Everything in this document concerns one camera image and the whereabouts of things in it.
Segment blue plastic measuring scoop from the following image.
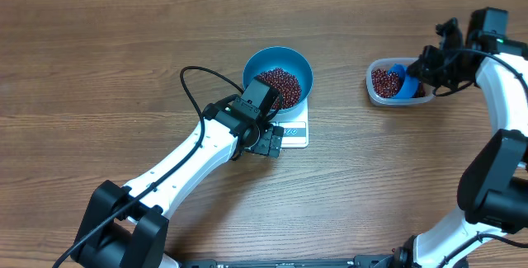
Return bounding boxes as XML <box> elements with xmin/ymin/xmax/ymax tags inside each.
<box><xmin>388</xmin><ymin>63</ymin><xmax>420</xmax><ymax>100</ymax></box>

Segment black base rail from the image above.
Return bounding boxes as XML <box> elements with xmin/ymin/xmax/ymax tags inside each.
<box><xmin>181</xmin><ymin>255</ymin><xmax>413</xmax><ymax>268</ymax></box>

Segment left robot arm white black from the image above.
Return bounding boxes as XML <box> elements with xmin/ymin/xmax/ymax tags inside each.
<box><xmin>67</xmin><ymin>78</ymin><xmax>284</xmax><ymax>267</ymax></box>

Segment white digital kitchen scale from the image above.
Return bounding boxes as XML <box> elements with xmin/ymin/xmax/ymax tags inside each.
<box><xmin>271</xmin><ymin>99</ymin><xmax>309</xmax><ymax>149</ymax></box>

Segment teal bowl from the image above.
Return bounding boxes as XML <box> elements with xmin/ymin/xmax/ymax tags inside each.
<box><xmin>243</xmin><ymin>46</ymin><xmax>314</xmax><ymax>114</ymax></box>

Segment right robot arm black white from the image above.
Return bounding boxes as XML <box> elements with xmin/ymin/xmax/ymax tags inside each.
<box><xmin>386</xmin><ymin>7</ymin><xmax>527</xmax><ymax>267</ymax></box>

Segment red beans in bowl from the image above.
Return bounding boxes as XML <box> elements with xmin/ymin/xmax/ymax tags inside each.
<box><xmin>257</xmin><ymin>68</ymin><xmax>302</xmax><ymax>110</ymax></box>

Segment clear plastic container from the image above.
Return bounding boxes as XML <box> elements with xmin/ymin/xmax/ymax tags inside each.
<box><xmin>365</xmin><ymin>58</ymin><xmax>434</xmax><ymax>107</ymax></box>

